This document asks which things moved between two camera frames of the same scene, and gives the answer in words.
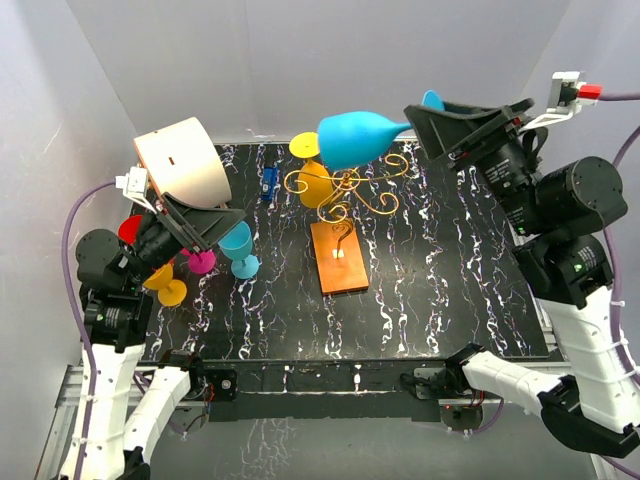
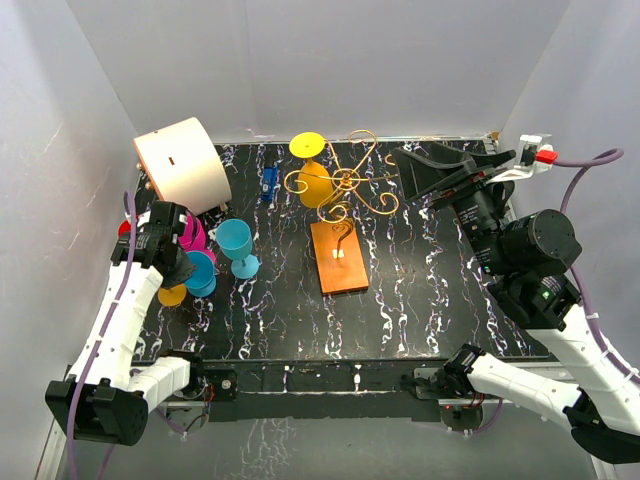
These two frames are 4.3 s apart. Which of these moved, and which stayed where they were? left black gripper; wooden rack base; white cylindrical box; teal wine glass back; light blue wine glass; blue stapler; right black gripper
Moved: teal wine glass back; right black gripper; left black gripper
Stayed: light blue wine glass; blue stapler; white cylindrical box; wooden rack base
